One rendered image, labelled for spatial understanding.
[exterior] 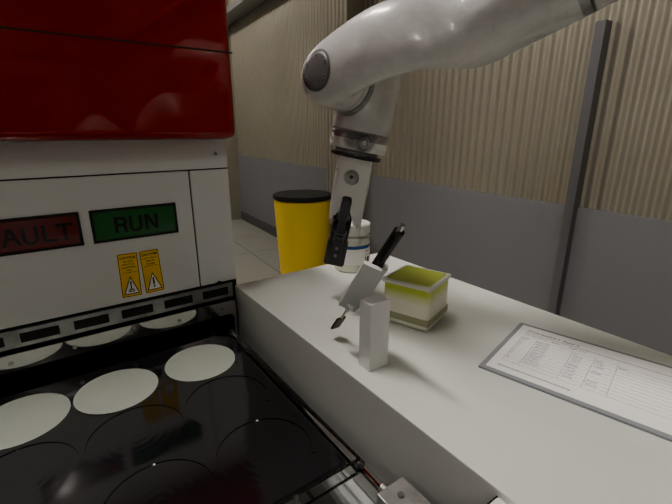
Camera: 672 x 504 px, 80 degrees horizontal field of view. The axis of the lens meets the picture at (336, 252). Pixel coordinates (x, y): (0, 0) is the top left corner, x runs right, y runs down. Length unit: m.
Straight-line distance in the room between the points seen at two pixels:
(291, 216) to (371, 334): 2.63
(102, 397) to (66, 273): 0.18
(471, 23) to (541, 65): 1.75
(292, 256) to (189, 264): 2.47
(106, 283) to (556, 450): 0.60
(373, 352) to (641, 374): 0.30
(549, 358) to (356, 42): 0.43
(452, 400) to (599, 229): 1.69
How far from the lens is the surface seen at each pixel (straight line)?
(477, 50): 0.52
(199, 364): 0.65
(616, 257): 2.08
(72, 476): 0.53
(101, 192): 0.66
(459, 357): 0.53
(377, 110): 0.57
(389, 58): 0.48
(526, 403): 0.48
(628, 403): 0.53
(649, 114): 2.02
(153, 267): 0.70
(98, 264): 0.68
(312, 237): 3.10
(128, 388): 0.63
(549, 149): 2.19
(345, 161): 0.57
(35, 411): 0.65
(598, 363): 0.58
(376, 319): 0.46
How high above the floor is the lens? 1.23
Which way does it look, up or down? 17 degrees down
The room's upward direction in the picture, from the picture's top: straight up
